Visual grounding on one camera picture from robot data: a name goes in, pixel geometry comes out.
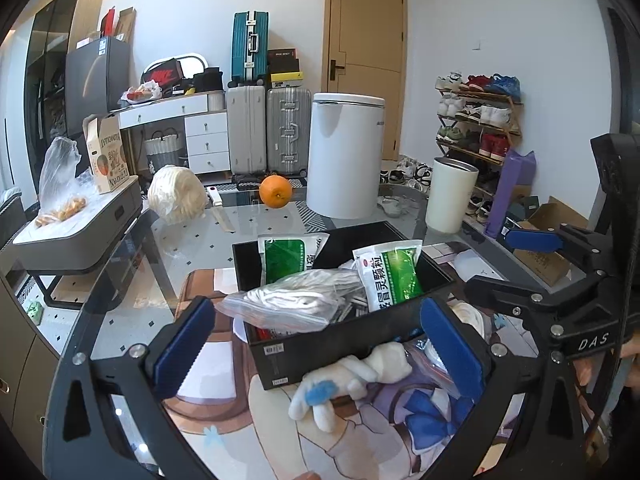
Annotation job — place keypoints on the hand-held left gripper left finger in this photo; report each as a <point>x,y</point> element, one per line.
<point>182,350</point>

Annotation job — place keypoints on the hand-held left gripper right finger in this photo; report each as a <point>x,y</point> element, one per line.
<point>452,350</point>

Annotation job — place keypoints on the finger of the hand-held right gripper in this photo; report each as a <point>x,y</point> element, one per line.
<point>510,295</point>
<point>532,241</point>

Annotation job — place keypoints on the white plush toy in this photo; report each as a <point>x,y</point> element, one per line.
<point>360,370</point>

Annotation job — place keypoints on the green white medicine packet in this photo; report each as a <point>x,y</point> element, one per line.
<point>285,260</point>
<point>395,270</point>

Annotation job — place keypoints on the black storage box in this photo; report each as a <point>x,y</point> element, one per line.
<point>340,340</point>

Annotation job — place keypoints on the person's right hand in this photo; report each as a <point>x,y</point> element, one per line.
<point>587,370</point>

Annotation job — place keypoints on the open cardboard box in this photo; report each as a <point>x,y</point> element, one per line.
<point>545,262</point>

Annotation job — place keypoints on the clear red-sealed zip bag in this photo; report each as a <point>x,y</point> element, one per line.
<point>427,360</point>

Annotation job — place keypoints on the dark green box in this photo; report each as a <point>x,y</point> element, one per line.
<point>507,224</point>

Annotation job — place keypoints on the purple yoga mat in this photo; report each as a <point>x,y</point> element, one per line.
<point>510,190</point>

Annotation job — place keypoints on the cream cylindrical bin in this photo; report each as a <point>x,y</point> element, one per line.
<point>450,197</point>

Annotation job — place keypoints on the rows of assorted shoes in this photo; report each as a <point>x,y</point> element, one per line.
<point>490,112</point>

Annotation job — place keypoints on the pile of loose shoes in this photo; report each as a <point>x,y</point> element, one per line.
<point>407,172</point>

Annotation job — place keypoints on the wooden shoe rack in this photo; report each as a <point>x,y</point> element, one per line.
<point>505,101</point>

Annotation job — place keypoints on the napa cabbage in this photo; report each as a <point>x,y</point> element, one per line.
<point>177,195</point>

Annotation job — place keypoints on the small green object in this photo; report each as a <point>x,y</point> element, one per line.
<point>32,309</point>

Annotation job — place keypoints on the grey white appliance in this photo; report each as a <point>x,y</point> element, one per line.
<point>85,225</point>

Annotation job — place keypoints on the grey cabinet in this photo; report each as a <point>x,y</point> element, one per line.
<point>22,375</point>

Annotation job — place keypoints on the orange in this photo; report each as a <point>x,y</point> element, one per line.
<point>275,191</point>

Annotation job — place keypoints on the white woven basket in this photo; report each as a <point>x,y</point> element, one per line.
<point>165,152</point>

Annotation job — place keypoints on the printed fruit carton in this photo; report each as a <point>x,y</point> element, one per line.
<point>110,160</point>

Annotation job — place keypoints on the large white trash can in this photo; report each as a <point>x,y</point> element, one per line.
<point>345,157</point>

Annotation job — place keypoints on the clear plastic bag of fruit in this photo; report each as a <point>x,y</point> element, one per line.
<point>57,175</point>

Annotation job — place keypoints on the white desk with drawers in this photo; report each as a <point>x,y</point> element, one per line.
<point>206,127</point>

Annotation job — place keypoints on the white suitcase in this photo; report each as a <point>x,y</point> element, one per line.
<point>246,130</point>

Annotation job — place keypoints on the silver suitcase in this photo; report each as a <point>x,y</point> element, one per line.
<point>289,132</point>

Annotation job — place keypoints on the bag of food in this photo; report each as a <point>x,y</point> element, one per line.
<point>142,94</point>

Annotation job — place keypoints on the wooden door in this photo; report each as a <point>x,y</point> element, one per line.
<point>367,30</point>

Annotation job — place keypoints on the black bag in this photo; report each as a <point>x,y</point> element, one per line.
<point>208,81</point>

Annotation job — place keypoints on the red black shoe box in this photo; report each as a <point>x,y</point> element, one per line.
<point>162,76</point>

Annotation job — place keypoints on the black mini fridge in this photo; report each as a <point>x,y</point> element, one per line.
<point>97,82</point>

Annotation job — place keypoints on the white oval mirror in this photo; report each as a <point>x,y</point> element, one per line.
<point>195,60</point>

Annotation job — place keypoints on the black yellow box stack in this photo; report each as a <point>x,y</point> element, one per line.
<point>284,67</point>

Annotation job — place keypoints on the teal suitcase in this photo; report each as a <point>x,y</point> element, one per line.
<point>250,47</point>

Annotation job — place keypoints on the black wardrobe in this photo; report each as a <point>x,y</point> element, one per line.
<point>52,50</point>

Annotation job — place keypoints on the flat cardboard piece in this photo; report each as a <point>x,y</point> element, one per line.
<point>126,25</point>

